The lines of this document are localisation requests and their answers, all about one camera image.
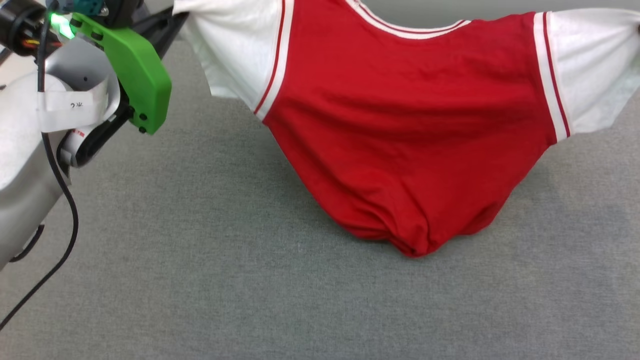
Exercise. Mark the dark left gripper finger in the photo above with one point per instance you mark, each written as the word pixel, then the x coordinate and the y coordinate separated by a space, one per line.
pixel 165 37
pixel 152 22

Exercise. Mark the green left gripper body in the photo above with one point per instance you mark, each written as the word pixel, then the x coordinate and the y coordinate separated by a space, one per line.
pixel 137 70

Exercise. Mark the red and white t-shirt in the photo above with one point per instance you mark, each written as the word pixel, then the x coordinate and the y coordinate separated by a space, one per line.
pixel 400 125

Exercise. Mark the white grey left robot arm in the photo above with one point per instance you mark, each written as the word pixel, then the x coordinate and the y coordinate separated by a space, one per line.
pixel 25 165

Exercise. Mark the pale partition panel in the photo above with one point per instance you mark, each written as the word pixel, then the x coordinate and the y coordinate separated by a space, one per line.
pixel 430 11

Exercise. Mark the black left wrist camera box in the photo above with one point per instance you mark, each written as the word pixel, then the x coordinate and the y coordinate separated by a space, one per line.
pixel 122 11

